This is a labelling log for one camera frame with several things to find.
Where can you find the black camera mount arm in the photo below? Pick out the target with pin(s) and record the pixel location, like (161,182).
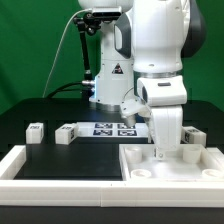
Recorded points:
(81,26)

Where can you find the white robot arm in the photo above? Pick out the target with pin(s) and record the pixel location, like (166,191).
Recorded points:
(142,46)

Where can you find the grey rear camera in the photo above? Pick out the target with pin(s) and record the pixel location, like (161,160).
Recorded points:
(107,13)

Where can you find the white square tabletop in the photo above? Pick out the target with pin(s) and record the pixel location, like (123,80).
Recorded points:
(191,162)

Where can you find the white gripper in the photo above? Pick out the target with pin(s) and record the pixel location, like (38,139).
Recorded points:
(165,126)

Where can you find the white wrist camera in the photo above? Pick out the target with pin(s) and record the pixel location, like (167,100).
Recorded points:
(132,107)

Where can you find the white U-shaped fence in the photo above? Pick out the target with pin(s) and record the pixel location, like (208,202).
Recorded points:
(102,193)

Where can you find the AprilTag base sheet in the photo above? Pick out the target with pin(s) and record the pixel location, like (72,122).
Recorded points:
(120,130)

